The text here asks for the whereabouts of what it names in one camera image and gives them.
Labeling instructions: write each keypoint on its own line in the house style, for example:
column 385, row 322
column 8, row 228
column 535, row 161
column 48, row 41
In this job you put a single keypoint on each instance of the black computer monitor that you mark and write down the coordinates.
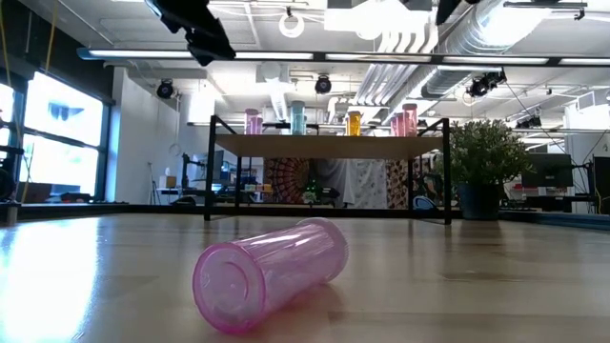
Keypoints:
column 603, row 181
column 548, row 169

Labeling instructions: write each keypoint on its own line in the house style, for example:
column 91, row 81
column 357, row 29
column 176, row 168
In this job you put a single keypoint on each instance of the patterned hanging cloth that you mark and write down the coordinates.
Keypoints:
column 402, row 167

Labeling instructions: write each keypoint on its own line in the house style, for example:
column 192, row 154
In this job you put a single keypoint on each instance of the silver air duct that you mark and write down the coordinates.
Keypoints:
column 476, row 43

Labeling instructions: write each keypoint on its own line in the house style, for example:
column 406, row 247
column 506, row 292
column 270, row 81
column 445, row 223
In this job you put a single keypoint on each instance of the green potted plant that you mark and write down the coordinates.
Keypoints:
column 481, row 157

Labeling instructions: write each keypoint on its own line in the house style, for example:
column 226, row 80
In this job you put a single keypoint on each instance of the black round ceiling spotlight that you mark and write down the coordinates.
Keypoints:
column 165, row 89
column 323, row 85

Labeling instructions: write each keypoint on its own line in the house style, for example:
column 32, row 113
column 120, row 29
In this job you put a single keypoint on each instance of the white ceiling pipe bundle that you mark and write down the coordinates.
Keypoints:
column 395, row 71

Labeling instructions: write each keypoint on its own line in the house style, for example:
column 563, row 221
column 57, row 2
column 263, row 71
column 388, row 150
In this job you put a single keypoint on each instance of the white ceiling light fixture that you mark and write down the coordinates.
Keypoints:
column 376, row 19

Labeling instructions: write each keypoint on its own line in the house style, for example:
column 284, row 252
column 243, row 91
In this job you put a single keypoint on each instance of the black ceiling camera cluster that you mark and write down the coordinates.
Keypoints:
column 481, row 86

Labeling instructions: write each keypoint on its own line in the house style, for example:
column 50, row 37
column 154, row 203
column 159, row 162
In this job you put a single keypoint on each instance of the blue and white object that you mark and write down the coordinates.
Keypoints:
column 423, row 204

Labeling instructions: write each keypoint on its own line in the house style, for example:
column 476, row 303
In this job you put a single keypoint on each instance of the blue medicine bottle white cap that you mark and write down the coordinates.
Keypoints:
column 298, row 121

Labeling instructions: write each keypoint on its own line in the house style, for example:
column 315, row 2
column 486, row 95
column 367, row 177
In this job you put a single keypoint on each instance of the large bright window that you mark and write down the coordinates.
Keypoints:
column 62, row 143

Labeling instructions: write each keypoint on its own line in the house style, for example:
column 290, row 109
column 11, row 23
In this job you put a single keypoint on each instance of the black equipment stand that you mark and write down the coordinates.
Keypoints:
column 6, row 186

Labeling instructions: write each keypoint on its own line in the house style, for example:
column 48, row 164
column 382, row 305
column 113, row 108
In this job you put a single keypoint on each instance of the small cardboard box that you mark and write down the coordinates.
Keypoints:
column 168, row 182

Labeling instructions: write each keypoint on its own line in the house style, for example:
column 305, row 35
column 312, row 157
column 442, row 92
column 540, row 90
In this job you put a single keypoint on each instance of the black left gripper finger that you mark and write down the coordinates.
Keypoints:
column 205, row 47
column 224, row 45

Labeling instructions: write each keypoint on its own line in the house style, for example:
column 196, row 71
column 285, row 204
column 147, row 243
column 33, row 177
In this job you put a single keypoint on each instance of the blue mat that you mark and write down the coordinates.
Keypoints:
column 581, row 220

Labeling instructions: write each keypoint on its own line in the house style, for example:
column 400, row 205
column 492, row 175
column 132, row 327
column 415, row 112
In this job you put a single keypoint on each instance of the black aluminium table frame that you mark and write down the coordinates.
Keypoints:
column 286, row 211

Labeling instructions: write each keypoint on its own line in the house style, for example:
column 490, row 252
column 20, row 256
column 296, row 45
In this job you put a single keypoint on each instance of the white hanging cloth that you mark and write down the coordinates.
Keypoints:
column 357, row 183

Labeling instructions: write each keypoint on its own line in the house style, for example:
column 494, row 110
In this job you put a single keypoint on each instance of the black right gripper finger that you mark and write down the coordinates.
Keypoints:
column 445, row 8

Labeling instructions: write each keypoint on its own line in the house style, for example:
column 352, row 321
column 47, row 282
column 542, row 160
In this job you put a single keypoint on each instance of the small green lit device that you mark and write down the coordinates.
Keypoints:
column 310, row 195

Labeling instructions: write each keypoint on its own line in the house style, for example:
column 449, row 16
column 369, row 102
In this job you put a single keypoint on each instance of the wooden shelf black metal legs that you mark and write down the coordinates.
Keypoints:
column 329, row 147

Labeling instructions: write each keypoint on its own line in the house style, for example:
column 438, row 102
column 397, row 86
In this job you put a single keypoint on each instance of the black overhead light bar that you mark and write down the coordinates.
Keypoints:
column 143, row 54

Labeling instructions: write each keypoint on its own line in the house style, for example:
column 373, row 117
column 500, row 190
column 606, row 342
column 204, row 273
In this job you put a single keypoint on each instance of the mandala wall tapestry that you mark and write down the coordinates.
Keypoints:
column 286, row 178

